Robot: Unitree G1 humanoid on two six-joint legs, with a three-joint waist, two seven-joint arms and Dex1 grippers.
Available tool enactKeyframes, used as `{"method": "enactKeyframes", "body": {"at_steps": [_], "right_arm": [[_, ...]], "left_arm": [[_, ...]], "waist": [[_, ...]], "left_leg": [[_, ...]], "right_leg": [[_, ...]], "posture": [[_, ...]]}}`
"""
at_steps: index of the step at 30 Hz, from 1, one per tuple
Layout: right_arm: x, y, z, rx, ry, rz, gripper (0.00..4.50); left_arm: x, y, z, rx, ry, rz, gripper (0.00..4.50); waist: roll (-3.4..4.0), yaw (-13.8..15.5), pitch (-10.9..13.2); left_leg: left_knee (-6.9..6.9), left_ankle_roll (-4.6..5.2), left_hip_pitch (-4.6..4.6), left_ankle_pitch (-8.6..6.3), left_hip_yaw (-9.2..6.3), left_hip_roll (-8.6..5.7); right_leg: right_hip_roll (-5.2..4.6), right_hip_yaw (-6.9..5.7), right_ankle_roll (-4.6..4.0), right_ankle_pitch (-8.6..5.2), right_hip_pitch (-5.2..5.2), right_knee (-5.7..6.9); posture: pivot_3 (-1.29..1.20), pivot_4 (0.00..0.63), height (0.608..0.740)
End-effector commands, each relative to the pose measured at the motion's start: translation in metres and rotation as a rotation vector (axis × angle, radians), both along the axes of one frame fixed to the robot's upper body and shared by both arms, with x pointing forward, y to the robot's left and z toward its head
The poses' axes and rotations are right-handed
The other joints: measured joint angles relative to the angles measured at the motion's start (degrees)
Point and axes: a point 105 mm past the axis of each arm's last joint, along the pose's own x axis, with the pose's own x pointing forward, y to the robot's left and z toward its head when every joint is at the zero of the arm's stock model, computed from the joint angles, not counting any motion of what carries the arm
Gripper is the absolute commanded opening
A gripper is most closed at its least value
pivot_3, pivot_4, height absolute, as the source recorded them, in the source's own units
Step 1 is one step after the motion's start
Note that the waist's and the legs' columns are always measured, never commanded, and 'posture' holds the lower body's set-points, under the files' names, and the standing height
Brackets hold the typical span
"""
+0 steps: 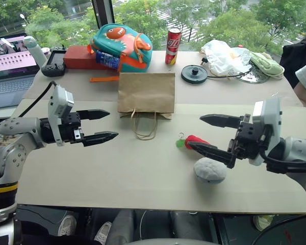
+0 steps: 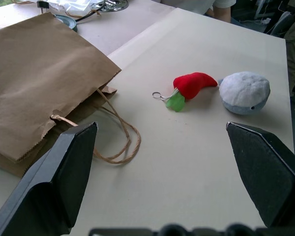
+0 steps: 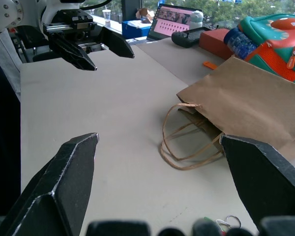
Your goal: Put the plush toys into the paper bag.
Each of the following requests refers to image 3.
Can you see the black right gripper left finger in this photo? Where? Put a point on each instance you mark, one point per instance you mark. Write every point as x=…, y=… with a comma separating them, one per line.
x=64, y=186

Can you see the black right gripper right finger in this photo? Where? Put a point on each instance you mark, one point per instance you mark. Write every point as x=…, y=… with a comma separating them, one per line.
x=265, y=179

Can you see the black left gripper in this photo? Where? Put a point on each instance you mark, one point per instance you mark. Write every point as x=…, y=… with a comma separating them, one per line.
x=76, y=23

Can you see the brown paper bag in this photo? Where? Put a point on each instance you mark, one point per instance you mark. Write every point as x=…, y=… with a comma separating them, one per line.
x=248, y=103

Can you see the clear plastic cup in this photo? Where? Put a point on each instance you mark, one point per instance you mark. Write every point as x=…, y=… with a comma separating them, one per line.
x=106, y=16

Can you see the blue storage box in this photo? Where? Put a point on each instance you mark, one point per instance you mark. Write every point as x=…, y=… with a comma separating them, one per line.
x=135, y=29

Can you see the black window pillar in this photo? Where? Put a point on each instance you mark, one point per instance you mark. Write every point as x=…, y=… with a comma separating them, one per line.
x=131, y=9

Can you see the small cardboard box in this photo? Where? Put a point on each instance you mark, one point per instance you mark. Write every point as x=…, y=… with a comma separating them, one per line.
x=145, y=14

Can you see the open laptop with pink screen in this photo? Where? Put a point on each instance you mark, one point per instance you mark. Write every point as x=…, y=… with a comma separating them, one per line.
x=172, y=23

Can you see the black handheld controller with screen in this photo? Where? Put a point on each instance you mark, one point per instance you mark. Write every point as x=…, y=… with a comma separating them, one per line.
x=186, y=37

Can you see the white mint thermos bottle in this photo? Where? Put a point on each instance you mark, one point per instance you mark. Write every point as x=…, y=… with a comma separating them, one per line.
x=196, y=19

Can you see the orange rectangular box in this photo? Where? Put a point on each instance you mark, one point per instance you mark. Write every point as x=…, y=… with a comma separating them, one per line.
x=211, y=41

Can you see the teal orange monster backpack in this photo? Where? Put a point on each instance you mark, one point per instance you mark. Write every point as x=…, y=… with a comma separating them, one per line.
x=273, y=41

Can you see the blue patterned bottle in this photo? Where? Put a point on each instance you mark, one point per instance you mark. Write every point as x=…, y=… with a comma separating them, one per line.
x=241, y=43

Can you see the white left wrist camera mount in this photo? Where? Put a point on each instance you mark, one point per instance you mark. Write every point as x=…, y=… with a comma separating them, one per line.
x=47, y=12

